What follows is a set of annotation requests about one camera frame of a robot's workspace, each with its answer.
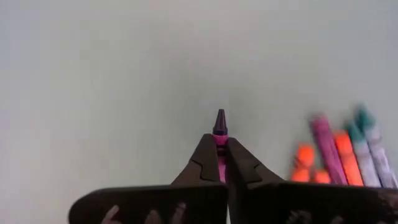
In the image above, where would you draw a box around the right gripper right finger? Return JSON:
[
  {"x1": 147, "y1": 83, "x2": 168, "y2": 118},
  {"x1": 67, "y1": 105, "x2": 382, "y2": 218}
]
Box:
[{"x1": 226, "y1": 138, "x2": 398, "y2": 224}]

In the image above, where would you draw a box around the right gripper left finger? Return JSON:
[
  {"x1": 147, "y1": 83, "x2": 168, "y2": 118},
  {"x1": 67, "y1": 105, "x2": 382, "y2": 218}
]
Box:
[{"x1": 68, "y1": 133, "x2": 229, "y2": 224}]

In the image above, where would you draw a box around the purple crayon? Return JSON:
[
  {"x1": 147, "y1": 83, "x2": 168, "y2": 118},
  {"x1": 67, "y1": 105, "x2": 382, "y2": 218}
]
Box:
[
  {"x1": 212, "y1": 108, "x2": 229, "y2": 184},
  {"x1": 308, "y1": 114, "x2": 348, "y2": 186}
]

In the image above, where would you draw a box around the orange crayon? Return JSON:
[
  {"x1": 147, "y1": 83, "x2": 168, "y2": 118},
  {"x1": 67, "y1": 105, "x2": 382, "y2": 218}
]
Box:
[
  {"x1": 290, "y1": 142, "x2": 315, "y2": 183},
  {"x1": 312, "y1": 169, "x2": 332, "y2": 185},
  {"x1": 332, "y1": 130, "x2": 364, "y2": 187}
]

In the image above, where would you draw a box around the teal crayon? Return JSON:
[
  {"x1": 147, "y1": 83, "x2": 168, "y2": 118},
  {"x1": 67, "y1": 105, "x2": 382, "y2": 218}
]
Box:
[
  {"x1": 344, "y1": 119, "x2": 382, "y2": 188},
  {"x1": 354, "y1": 105, "x2": 398, "y2": 189}
]

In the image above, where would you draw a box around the teal table mat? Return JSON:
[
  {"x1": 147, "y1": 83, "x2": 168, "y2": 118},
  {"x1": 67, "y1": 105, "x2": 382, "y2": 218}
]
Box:
[{"x1": 0, "y1": 0, "x2": 398, "y2": 224}]

